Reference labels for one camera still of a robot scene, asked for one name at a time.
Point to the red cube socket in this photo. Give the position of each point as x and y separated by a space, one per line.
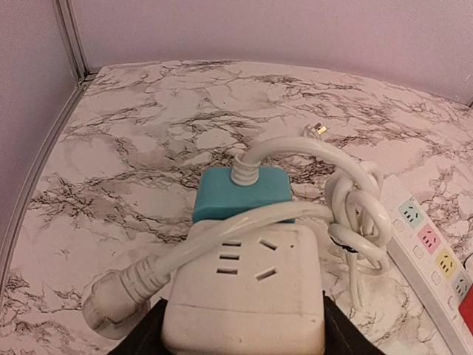
466 310

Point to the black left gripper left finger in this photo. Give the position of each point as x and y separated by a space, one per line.
145 338

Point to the left aluminium frame post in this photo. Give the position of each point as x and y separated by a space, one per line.
67 22

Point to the white multicolour power strip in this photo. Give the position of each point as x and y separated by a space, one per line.
429 264

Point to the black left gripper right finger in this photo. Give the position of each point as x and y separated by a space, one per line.
341 336

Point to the teal power strip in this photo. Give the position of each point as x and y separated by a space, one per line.
219 198

